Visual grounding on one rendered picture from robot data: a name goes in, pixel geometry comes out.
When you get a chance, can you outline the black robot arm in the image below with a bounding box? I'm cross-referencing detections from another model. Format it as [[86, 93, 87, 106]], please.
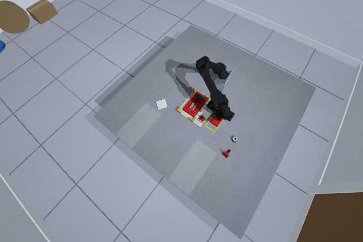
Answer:
[[196, 56, 233, 121]]

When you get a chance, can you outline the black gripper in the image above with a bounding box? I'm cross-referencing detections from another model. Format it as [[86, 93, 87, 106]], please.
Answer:
[[207, 100, 235, 121]]

